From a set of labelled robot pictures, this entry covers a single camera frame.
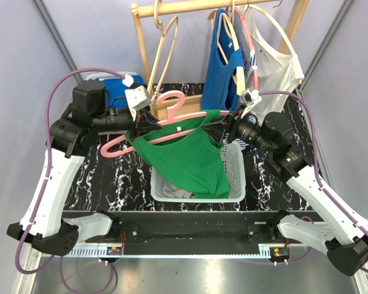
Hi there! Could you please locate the blue white striped top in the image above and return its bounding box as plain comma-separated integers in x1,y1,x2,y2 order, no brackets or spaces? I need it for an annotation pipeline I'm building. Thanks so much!
228,7,261,149

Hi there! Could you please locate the white tank top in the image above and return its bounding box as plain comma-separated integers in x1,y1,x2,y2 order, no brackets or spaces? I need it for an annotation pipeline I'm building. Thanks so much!
244,8,304,122

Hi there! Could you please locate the white rear basket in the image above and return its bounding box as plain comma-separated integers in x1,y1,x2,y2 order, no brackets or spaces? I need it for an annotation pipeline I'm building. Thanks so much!
85,71,138,80

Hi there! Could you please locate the wooden clothes rack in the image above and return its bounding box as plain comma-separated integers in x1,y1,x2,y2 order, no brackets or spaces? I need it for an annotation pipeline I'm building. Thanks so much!
131,1,308,119

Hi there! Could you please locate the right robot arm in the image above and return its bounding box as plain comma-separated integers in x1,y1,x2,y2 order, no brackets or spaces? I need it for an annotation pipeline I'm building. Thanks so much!
202,112,368,276

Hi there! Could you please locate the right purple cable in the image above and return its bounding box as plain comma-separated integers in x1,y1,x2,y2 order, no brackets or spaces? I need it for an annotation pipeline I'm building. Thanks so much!
242,90,368,274

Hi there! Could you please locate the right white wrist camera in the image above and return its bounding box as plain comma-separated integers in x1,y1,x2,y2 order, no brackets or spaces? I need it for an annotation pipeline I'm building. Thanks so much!
239,87,262,116

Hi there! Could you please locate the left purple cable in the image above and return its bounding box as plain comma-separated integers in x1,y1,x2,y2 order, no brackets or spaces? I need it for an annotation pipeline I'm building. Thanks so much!
15,67,137,293

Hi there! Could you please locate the white centre basket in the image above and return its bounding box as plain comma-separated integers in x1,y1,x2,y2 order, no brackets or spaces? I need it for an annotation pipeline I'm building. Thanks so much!
150,141,246,203

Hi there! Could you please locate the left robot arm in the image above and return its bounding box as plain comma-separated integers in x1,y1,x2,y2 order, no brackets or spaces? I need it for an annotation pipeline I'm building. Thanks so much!
7,80,160,257

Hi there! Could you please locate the blue tank top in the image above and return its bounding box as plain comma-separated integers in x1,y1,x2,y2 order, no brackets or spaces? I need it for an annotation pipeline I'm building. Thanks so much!
201,9,243,110

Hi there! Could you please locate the green tank top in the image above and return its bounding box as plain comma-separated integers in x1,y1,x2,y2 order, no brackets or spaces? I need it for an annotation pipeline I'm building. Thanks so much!
128,110,230,199

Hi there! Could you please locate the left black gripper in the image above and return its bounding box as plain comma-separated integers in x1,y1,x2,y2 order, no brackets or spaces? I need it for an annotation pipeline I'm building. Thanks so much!
93,107,163,141

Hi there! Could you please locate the folded blue cloth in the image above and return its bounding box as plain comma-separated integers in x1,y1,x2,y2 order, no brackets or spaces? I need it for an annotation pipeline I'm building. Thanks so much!
103,75,147,108

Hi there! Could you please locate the pink hanger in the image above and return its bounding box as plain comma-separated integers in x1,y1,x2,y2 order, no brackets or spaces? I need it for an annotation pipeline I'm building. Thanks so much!
232,7,258,89
100,92,231,159

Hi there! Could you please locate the cream hanger under white top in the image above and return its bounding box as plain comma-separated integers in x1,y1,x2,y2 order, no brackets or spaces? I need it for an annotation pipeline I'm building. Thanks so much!
248,4,296,56

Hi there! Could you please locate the white basket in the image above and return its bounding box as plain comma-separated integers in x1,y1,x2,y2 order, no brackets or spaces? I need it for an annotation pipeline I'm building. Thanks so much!
85,71,138,80
150,141,246,203

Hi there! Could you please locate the purple cable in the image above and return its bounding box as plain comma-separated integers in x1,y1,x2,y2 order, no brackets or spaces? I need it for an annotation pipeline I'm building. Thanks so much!
242,90,368,274
15,67,137,293

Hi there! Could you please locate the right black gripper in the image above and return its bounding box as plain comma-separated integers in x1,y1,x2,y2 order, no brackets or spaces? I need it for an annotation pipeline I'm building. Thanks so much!
200,104,274,156

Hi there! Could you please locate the beige plastic hanger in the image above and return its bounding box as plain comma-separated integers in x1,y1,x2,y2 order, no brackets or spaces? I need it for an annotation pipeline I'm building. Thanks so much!
147,0,179,96

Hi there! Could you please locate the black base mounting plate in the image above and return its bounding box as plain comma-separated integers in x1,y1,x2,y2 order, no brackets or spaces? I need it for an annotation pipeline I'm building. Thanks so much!
85,210,304,255

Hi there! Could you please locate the pink hanger under striped top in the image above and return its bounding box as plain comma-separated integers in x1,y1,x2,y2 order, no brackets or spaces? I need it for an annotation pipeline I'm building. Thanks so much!
232,7,258,89

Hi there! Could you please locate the grey tank top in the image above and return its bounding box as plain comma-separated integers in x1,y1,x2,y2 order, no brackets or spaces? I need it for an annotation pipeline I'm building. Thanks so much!
163,182,194,198

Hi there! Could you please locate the cream wooden hanger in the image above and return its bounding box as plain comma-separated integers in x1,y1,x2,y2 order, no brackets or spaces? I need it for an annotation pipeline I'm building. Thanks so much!
222,11,245,96

